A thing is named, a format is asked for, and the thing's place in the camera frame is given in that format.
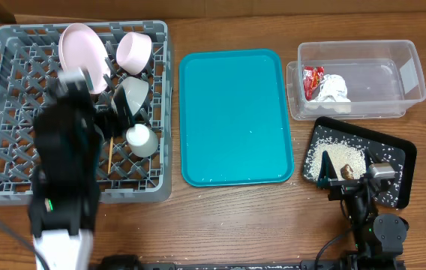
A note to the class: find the white shallow bowl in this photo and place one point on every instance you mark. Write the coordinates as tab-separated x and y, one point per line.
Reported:
133	52

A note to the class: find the grey dishwasher rack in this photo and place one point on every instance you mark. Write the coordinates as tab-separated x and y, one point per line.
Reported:
29	63

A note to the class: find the large white plate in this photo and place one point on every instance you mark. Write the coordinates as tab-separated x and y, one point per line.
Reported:
80	47

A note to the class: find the small white cup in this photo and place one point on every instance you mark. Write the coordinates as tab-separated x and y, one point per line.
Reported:
142	140

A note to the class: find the pile of rice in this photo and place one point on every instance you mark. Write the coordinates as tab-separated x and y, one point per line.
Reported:
344	150

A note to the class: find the wooden chopstick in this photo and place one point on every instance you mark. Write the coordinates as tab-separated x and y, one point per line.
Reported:
111	143

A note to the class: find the red snack wrapper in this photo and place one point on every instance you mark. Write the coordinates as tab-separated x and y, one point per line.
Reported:
312	76

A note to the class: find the black tray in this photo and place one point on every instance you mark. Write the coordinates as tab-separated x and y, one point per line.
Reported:
325	126

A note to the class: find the clear plastic bin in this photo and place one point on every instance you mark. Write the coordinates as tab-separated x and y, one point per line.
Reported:
384	78

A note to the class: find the grey-green bowl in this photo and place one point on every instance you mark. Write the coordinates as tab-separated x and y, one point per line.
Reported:
136	91

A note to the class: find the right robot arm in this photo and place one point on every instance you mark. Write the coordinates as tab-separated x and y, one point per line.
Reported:
378	237

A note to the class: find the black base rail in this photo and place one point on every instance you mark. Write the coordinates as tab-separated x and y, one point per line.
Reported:
133	262

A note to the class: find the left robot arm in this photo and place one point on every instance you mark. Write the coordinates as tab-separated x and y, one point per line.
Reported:
69	137

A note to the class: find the food leftover brown chunk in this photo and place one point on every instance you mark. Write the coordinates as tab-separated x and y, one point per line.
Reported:
347	172

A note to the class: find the teal serving tray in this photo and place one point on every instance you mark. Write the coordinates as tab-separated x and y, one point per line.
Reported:
233	117

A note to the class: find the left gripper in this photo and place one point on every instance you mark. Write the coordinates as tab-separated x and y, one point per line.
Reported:
113	124

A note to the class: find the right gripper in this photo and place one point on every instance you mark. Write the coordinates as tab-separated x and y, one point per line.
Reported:
348	185

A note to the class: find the white napkin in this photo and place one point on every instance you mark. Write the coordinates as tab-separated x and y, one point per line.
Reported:
332	89

